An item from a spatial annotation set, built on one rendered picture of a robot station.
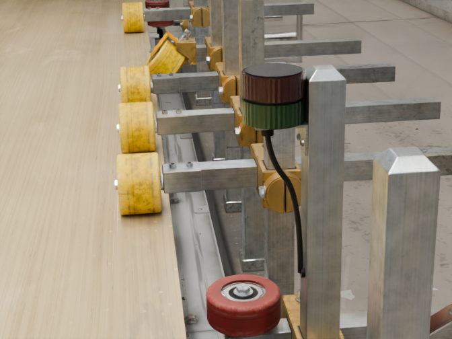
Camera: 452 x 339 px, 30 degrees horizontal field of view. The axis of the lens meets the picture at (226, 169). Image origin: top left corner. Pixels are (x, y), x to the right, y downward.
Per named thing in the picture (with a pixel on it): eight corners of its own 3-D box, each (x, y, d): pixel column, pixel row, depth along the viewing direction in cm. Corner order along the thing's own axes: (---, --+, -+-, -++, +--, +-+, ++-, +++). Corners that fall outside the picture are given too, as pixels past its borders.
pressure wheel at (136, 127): (152, 91, 134) (155, 128, 130) (153, 124, 141) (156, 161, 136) (114, 93, 134) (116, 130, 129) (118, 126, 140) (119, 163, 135)
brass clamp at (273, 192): (290, 175, 119) (290, 140, 117) (309, 212, 106) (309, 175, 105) (246, 177, 118) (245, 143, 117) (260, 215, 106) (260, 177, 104)
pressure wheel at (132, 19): (142, 15, 223) (144, 38, 229) (142, -4, 228) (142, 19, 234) (120, 15, 222) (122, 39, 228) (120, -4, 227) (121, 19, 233)
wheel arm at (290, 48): (357, 50, 188) (358, 37, 187) (361, 53, 185) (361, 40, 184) (194, 58, 184) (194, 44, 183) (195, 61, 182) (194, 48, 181)
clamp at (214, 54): (229, 57, 189) (229, 35, 187) (237, 72, 176) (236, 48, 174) (202, 58, 188) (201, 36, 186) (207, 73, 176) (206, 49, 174)
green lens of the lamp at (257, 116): (298, 109, 83) (298, 87, 82) (311, 127, 77) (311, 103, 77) (238, 112, 82) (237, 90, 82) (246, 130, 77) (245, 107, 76)
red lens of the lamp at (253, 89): (298, 84, 82) (298, 62, 81) (311, 101, 76) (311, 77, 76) (237, 87, 82) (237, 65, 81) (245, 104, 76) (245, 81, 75)
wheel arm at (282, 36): (294, 43, 263) (294, 29, 261) (296, 45, 260) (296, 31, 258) (155, 49, 259) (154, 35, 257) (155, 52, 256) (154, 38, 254)
